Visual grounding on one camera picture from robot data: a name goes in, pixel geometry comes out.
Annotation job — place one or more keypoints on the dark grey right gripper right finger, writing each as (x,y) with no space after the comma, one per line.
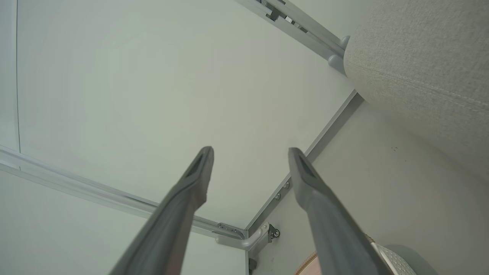
(332,229)

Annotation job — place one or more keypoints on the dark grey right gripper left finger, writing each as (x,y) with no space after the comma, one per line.
(172,225)

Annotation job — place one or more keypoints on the light grey fabric sofa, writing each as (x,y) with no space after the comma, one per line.
(420,57)

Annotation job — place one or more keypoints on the black caster wheel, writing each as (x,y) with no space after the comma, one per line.
(273,232)

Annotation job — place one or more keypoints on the white perforated laundry basket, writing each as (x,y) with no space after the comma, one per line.
(397,263)

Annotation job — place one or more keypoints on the grey wall base rail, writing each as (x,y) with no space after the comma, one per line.
(326,133)

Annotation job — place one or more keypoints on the grey partition frame with tube foot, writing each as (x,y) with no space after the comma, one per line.
(76,182)

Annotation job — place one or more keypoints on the grey aluminium partition post frame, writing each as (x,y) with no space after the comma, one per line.
(321,40)

